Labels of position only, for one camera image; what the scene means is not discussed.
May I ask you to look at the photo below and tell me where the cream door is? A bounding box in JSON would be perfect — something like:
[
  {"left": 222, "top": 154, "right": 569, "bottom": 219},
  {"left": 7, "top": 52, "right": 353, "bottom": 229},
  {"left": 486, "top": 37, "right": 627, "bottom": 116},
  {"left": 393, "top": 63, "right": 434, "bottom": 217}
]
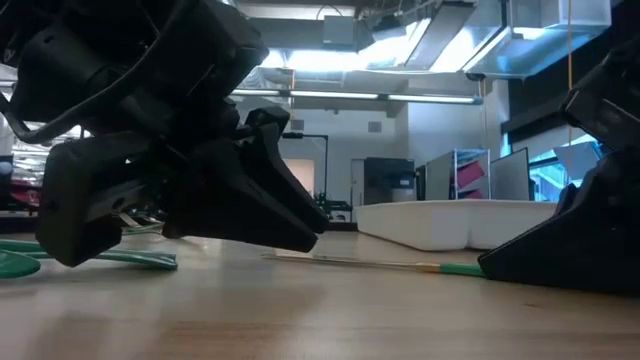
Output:
[{"left": 287, "top": 158, "right": 315, "bottom": 199}]

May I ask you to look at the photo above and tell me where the black gantry frame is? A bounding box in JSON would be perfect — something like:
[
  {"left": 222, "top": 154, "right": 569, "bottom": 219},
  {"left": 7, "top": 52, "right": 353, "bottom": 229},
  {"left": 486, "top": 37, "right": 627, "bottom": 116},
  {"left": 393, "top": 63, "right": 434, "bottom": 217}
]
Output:
[{"left": 282, "top": 131, "right": 330, "bottom": 214}]

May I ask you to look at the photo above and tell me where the large pink bin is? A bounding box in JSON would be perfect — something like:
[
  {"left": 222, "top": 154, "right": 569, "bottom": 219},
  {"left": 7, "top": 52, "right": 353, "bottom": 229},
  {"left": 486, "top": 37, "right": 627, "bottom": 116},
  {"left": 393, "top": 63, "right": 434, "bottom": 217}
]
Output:
[{"left": 457, "top": 159, "right": 486, "bottom": 189}]

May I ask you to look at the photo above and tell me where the white cutlery tray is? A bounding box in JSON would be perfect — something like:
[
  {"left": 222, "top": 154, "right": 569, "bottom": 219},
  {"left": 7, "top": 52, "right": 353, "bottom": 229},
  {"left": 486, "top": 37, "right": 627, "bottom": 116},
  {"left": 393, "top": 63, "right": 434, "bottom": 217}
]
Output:
[{"left": 355, "top": 198, "right": 561, "bottom": 253}]

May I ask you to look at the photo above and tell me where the metal shelf rack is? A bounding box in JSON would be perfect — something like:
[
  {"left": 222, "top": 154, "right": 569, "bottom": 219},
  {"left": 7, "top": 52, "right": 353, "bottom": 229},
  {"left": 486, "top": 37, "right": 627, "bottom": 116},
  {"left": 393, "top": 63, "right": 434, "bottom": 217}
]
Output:
[{"left": 452, "top": 147, "right": 493, "bottom": 201}]

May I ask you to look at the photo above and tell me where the large rectangular silver duct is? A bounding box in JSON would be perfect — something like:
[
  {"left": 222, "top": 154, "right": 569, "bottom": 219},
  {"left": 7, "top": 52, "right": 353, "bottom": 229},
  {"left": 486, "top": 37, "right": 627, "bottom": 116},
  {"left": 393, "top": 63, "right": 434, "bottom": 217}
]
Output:
[{"left": 404, "top": 0, "right": 614, "bottom": 81}]

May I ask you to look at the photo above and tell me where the large window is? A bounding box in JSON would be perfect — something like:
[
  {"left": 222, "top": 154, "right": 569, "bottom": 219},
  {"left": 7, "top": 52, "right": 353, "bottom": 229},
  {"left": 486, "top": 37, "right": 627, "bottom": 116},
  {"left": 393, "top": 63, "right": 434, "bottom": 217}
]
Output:
[{"left": 529, "top": 134, "right": 601, "bottom": 202}]

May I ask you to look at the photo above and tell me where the grey monitor panel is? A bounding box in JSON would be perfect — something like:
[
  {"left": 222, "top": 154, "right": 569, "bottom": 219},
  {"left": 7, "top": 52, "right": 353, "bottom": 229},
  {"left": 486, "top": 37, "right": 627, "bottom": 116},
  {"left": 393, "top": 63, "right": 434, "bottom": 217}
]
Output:
[{"left": 489, "top": 146, "right": 531, "bottom": 201}]

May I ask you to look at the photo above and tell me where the grey ceiling box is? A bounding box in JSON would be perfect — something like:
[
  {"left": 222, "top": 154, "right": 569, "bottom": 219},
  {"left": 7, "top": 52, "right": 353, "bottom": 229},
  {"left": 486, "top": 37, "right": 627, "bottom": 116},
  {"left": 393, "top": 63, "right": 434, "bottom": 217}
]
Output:
[{"left": 322, "top": 14, "right": 359, "bottom": 47}]

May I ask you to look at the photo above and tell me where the ceiling light tube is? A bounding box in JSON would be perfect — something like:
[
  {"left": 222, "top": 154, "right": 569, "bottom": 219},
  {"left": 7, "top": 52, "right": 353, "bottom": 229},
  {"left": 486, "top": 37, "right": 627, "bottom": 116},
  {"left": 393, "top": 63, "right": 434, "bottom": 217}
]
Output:
[
  {"left": 387, "top": 93, "right": 477, "bottom": 105},
  {"left": 289, "top": 89, "right": 380, "bottom": 100},
  {"left": 232, "top": 87, "right": 282, "bottom": 98}
]

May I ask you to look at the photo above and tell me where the black cabinet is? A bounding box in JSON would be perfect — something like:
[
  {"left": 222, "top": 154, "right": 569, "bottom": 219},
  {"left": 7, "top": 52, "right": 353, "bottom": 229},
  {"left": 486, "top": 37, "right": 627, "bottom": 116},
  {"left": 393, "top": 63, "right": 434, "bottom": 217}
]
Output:
[{"left": 363, "top": 156, "right": 417, "bottom": 205}]

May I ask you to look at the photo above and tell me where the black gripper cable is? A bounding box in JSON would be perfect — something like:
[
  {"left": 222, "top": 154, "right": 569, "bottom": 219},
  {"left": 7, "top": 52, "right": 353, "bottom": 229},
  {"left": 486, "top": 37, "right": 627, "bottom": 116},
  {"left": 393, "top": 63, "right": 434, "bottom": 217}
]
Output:
[{"left": 0, "top": 0, "right": 201, "bottom": 146}]

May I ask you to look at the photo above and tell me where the white sheet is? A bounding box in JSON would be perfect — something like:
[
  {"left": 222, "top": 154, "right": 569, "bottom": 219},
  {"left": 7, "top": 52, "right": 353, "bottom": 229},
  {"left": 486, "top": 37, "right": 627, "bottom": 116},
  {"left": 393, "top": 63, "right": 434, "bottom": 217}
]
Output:
[{"left": 553, "top": 141, "right": 604, "bottom": 176}]

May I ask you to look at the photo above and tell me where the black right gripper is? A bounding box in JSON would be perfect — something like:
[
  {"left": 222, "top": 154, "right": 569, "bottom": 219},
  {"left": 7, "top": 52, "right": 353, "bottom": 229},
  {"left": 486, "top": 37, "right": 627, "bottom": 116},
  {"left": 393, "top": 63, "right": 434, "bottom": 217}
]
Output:
[{"left": 557, "top": 32, "right": 640, "bottom": 221}]

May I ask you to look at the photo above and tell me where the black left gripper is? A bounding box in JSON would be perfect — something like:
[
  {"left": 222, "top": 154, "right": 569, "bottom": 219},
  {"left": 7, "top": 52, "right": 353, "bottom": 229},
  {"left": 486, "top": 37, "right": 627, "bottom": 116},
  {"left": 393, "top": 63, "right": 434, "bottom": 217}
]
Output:
[{"left": 9, "top": 0, "right": 269, "bottom": 146}]

